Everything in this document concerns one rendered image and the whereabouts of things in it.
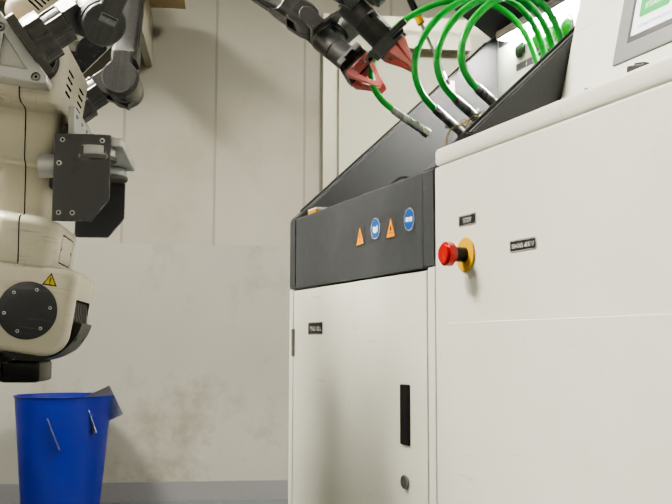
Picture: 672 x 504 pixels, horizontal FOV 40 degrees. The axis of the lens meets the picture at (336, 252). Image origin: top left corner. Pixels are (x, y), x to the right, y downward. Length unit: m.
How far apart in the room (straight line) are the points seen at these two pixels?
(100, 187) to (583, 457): 0.99
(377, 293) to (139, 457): 2.57
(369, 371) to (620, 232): 0.72
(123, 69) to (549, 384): 1.23
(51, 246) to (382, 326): 0.62
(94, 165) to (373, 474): 0.75
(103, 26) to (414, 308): 0.72
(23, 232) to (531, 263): 0.93
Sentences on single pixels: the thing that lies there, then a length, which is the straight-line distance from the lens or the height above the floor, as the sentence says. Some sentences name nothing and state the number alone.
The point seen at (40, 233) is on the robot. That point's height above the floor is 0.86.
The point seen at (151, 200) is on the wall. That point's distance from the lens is 4.14.
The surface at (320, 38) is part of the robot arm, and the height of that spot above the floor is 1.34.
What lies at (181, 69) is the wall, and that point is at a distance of 4.26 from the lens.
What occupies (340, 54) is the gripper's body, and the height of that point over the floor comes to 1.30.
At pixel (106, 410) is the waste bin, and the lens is 3.79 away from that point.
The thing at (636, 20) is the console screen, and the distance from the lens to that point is 1.55.
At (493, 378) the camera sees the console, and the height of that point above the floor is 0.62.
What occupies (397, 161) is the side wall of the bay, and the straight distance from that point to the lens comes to 2.21.
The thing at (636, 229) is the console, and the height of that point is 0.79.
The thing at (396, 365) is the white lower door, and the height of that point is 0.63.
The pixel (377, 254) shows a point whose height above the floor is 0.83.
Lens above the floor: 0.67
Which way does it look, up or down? 6 degrees up
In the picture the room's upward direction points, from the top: straight up
